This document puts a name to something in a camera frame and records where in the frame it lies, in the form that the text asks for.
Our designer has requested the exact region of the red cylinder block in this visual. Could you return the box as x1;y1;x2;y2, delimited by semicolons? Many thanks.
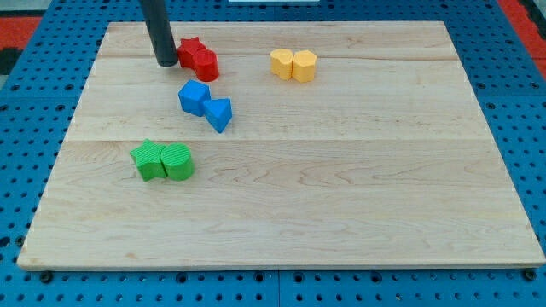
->
193;49;219;82

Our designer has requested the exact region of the yellow heart block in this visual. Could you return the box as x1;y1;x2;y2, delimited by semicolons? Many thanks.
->
270;49;293;80

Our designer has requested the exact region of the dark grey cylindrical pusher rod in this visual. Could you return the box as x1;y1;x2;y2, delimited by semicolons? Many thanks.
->
139;0;178;67

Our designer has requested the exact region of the green cylinder block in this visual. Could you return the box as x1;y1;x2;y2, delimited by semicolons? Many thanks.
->
160;143;195;181

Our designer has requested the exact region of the blue cube block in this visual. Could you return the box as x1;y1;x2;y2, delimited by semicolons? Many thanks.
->
178;80;211;117

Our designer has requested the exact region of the green star block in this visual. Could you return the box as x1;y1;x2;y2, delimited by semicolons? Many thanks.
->
130;139;167;182

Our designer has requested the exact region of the blue triangle block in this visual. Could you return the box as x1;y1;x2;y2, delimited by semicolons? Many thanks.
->
203;98;232;133

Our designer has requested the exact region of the yellow hexagon block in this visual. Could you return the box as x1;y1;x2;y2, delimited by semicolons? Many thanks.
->
292;50;317;83

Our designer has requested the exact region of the red star block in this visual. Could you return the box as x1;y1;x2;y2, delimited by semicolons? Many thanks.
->
177;37;206;69

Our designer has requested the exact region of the light wooden board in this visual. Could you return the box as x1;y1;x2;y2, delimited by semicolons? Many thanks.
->
17;21;545;271

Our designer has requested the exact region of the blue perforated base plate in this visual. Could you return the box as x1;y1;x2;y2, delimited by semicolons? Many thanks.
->
1;0;545;306

